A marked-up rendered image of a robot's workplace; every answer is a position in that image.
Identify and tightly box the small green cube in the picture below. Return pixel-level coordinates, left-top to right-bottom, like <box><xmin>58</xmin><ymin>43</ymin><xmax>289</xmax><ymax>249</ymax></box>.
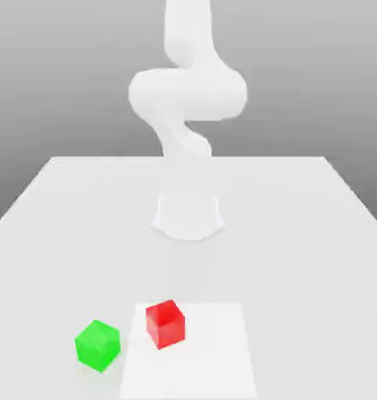
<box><xmin>73</xmin><ymin>319</ymin><xmax>122</xmax><ymax>374</ymax></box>

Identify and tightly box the small red cube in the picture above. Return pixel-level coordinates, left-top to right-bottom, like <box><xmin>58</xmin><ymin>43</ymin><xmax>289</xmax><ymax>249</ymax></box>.
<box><xmin>144</xmin><ymin>298</ymin><xmax>187</xmax><ymax>351</ymax></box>

